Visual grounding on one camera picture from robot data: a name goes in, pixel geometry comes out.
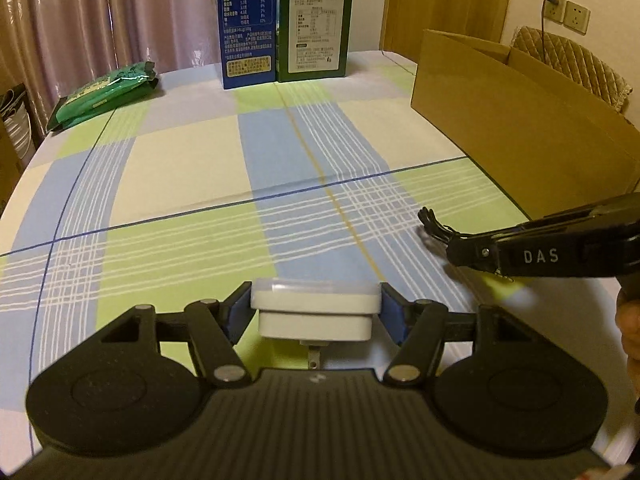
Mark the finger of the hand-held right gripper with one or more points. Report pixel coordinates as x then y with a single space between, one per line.
472 252

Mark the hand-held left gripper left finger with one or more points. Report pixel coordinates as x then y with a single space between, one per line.
237 312

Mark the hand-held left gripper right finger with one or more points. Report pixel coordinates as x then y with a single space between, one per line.
392 317

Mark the white plug-in night light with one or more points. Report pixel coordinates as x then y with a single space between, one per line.
315 305

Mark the checked cloth desktop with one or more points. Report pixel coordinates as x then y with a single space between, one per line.
175 170

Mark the person's right hand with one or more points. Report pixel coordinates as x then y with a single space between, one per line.
631 325

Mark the dark green carton box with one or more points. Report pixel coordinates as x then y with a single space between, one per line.
315 67

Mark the wooden door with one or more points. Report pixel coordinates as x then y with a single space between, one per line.
450 0

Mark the green wet wipes pack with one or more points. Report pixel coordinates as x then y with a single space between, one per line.
100 97

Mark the brown cardboard storage box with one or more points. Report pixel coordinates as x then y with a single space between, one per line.
7 170

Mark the tall blue milk carton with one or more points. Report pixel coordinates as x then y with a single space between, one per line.
247 35

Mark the white paper bag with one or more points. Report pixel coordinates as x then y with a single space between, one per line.
17 125

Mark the pinkish grey curtain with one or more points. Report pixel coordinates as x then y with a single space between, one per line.
100 10

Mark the plain wall socket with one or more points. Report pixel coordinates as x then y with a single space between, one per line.
576 17

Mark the wall socket with charger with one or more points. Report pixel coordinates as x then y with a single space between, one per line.
554 14

